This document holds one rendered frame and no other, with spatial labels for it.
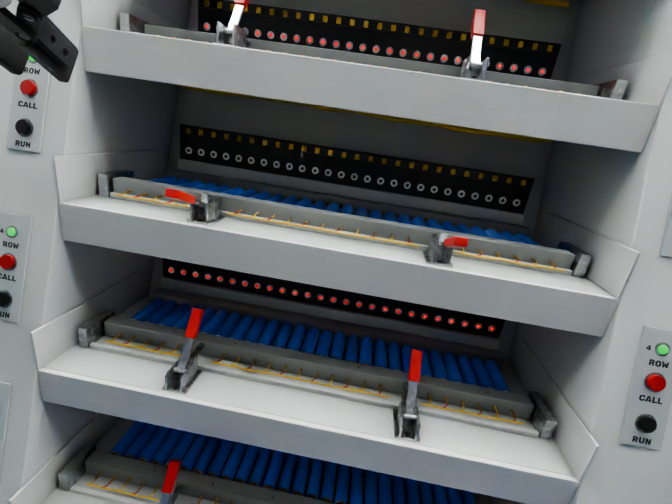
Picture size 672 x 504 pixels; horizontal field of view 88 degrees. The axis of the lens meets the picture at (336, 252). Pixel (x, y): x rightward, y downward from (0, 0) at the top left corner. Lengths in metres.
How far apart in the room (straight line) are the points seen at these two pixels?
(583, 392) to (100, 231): 0.56
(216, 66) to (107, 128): 0.18
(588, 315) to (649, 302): 0.06
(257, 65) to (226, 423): 0.39
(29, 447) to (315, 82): 0.53
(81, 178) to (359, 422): 0.43
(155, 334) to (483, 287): 0.41
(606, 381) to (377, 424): 0.24
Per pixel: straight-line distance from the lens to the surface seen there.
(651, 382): 0.48
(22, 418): 0.57
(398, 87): 0.40
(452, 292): 0.39
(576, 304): 0.43
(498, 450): 0.47
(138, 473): 0.61
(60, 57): 0.36
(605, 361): 0.46
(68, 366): 0.53
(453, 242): 0.32
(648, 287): 0.47
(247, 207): 0.44
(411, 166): 0.54
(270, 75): 0.42
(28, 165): 0.53
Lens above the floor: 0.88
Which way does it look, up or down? 3 degrees down
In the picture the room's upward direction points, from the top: 10 degrees clockwise
